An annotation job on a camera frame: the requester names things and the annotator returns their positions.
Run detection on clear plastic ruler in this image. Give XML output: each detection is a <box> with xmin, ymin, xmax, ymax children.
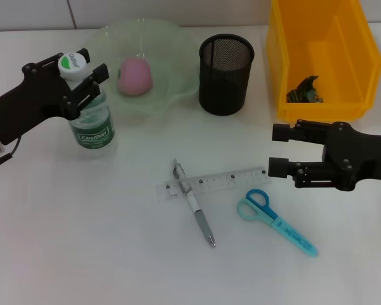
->
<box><xmin>156</xmin><ymin>165</ymin><xmax>273</xmax><ymax>204</ymax></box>

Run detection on pink peach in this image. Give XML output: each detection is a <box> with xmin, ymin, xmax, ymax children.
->
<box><xmin>116</xmin><ymin>57</ymin><xmax>154</xmax><ymax>96</ymax></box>

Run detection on green glass fruit plate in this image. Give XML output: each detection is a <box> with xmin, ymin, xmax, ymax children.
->
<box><xmin>82</xmin><ymin>18</ymin><xmax>200</xmax><ymax>118</ymax></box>

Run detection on clear water bottle green label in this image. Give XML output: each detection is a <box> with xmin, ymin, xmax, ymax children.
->
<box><xmin>58</xmin><ymin>51</ymin><xmax>117</xmax><ymax>159</ymax></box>

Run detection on yellow plastic bin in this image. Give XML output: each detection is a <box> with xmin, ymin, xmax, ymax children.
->
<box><xmin>266</xmin><ymin>0</ymin><xmax>381</xmax><ymax>123</ymax></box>

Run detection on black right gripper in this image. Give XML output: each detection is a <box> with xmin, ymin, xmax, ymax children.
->
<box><xmin>268</xmin><ymin>119</ymin><xmax>381</xmax><ymax>193</ymax></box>

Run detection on blue capped scissors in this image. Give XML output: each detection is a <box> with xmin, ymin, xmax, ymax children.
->
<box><xmin>236</xmin><ymin>189</ymin><xmax>319</xmax><ymax>257</ymax></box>

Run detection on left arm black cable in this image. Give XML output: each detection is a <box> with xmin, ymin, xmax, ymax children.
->
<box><xmin>0</xmin><ymin>135</ymin><xmax>22</xmax><ymax>168</ymax></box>

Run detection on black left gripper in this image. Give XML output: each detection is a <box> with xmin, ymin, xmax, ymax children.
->
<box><xmin>0</xmin><ymin>48</ymin><xmax>110</xmax><ymax>146</ymax></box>

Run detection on black mesh pen holder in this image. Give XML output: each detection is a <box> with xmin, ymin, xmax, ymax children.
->
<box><xmin>198</xmin><ymin>34</ymin><xmax>255</xmax><ymax>117</ymax></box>

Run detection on white grey ballpoint pen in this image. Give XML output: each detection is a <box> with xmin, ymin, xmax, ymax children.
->
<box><xmin>171</xmin><ymin>158</ymin><xmax>217</xmax><ymax>248</ymax></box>

